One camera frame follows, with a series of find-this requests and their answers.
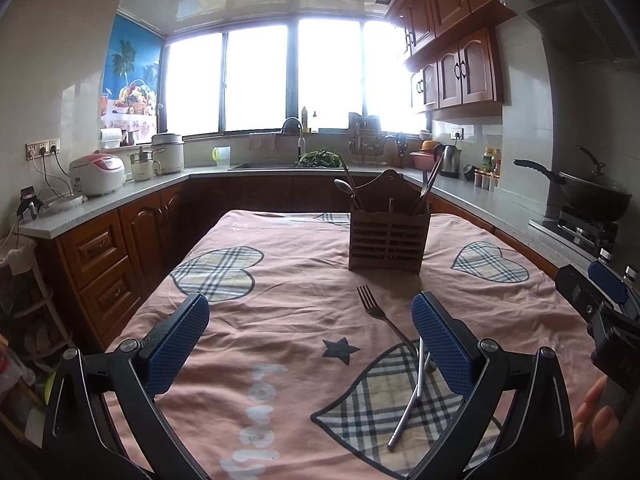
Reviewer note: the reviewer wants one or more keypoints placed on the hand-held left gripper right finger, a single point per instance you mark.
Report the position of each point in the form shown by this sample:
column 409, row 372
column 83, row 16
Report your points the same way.
column 440, row 340

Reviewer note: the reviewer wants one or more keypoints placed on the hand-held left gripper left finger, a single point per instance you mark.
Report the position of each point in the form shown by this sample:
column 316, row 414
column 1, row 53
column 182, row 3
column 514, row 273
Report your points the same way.
column 182, row 340

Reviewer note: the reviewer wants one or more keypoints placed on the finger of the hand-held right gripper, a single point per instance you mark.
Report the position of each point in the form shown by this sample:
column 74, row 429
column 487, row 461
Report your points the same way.
column 577, row 290
column 607, row 280

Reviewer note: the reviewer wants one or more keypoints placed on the metal fork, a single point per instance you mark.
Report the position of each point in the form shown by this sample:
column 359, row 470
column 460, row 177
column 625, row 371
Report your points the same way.
column 380, row 316

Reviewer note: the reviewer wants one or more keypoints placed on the stainless steel utensil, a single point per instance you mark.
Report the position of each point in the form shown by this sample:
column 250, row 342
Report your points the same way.
column 405, row 420

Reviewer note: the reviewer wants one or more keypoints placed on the wooden utensil holder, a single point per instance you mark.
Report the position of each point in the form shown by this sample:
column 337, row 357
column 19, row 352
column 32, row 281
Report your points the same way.
column 390, row 240

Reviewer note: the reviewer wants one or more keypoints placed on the grey metal utensil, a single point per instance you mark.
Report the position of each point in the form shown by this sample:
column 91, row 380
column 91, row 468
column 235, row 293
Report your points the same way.
column 426, row 182

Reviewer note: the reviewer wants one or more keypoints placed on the long metal ladle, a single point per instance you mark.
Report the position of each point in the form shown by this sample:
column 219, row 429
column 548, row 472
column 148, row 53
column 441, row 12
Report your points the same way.
column 436, row 160

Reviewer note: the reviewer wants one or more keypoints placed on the metal spoon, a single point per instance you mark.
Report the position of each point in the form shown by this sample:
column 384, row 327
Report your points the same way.
column 343, row 185

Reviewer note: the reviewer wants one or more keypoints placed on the wooden spoon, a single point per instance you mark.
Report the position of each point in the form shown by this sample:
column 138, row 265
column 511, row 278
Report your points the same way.
column 348, row 175

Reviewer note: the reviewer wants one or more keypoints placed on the person's right hand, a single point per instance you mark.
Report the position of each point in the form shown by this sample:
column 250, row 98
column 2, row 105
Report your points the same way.
column 595, row 420

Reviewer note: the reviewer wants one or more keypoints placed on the gas stove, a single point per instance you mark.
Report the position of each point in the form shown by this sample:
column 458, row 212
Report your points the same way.
column 575, row 232

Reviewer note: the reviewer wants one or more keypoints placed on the black wok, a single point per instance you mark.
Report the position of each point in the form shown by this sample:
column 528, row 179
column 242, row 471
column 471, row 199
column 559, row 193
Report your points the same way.
column 595, row 200

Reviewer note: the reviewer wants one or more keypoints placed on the pink printed blanket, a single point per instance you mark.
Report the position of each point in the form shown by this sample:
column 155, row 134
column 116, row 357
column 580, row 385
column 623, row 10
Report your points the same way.
column 280, row 310

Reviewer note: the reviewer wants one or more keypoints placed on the wooden base cabinets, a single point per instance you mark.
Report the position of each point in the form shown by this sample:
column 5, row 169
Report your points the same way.
column 140, row 240

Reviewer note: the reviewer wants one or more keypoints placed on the small seasoning jar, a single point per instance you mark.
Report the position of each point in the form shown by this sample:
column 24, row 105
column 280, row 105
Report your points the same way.
column 485, row 181
column 478, row 179
column 492, row 183

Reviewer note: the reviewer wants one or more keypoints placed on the clear sauce bottle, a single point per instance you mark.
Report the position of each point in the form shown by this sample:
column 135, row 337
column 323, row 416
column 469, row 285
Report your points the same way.
column 497, row 162

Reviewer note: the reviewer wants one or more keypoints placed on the white storage rack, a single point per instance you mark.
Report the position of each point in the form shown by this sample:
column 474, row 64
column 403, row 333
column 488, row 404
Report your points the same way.
column 37, row 285

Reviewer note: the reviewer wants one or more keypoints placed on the green mug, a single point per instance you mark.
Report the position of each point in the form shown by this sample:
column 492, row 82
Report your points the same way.
column 469, row 172

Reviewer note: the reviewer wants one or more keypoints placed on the small white electric pot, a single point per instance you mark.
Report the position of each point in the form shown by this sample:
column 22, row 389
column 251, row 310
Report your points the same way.
column 142, row 167

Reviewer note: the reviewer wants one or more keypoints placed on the steel electric kettle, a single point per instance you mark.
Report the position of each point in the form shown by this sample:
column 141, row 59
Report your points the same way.
column 451, row 162

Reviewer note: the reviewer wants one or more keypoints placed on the pink plastic basin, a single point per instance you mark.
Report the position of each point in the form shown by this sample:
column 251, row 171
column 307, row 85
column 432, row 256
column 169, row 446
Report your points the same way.
column 420, row 161

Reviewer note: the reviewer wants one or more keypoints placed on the white steamer pot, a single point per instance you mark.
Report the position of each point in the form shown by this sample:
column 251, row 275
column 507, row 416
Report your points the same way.
column 169, row 155

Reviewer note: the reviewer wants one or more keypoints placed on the white pink rice cooker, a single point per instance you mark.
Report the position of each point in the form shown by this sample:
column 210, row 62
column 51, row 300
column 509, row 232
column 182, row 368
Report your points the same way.
column 97, row 175

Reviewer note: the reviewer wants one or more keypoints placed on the kitchen sink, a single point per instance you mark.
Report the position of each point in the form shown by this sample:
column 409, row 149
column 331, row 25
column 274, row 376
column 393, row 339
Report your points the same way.
column 260, row 166

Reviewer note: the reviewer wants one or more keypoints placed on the knife block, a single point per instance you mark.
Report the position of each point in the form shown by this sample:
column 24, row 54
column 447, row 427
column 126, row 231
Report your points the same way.
column 400, row 152

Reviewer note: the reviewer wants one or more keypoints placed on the yellow bowl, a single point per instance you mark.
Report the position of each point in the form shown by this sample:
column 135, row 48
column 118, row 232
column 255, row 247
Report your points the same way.
column 428, row 146

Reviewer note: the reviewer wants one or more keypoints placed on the small black device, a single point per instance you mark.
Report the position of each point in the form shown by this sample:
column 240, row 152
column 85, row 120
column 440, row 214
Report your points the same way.
column 29, row 202

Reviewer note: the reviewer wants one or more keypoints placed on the dark metal pot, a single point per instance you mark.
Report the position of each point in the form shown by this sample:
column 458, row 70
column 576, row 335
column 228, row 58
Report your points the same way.
column 130, row 138

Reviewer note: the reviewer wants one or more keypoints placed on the metal dish rack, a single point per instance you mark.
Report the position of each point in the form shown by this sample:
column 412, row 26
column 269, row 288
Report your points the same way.
column 367, row 142

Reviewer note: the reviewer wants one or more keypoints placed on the white dish cloth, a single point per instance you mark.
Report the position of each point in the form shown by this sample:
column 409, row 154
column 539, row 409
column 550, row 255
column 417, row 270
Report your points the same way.
column 262, row 141

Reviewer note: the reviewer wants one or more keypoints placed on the paper towel roll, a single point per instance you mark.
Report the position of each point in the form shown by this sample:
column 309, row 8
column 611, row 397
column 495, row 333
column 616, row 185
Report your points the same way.
column 111, row 137

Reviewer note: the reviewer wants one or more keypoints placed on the green leafy vegetables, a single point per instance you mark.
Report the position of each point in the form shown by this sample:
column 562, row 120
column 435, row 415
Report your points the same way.
column 317, row 159

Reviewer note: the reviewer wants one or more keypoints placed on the chrome faucet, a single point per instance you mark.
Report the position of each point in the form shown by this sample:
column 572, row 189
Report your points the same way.
column 301, row 147

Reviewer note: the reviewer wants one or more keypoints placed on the wooden cutting board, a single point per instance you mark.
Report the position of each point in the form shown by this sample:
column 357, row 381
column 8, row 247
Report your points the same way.
column 356, row 122

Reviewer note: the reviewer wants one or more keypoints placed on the kitchen window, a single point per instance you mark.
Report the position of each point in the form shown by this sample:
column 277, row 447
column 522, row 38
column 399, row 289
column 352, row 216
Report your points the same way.
column 255, row 80

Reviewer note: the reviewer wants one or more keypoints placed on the steel range hood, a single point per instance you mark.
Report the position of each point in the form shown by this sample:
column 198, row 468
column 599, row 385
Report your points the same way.
column 575, row 10

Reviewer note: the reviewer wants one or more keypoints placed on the printed fruit window blind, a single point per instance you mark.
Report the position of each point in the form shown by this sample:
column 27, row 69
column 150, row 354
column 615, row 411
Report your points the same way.
column 132, row 60

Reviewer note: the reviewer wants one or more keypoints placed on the white wall socket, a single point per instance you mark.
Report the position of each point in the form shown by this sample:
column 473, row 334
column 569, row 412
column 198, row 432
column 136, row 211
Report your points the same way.
column 457, row 133

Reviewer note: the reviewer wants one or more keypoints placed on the row of wall sockets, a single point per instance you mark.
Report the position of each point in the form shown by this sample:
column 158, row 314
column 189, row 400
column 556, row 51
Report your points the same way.
column 42, row 148

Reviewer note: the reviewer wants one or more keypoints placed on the short wooden wall cabinets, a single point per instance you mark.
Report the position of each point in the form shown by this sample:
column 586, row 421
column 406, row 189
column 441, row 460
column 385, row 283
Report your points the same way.
column 470, row 70

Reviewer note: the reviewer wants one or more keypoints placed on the tall wooden wall cabinets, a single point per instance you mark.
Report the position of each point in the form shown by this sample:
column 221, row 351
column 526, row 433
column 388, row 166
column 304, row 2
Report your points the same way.
column 440, row 0

